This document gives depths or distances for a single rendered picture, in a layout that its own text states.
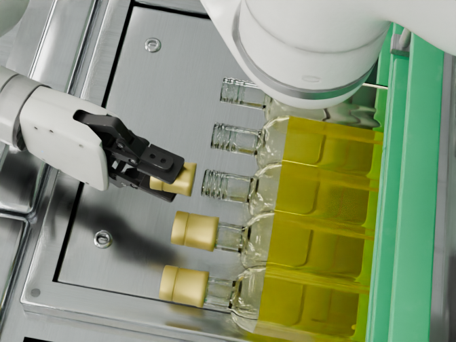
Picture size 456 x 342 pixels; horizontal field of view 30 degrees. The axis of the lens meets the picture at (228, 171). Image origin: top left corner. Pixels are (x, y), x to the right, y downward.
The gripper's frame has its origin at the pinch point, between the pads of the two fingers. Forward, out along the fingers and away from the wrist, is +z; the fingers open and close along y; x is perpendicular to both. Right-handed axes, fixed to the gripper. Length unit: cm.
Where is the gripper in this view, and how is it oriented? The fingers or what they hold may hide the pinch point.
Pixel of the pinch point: (161, 174)
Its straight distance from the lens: 89.2
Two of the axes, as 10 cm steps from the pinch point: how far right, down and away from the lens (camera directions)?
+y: 0.7, -4.6, -8.8
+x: 4.1, -7.9, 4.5
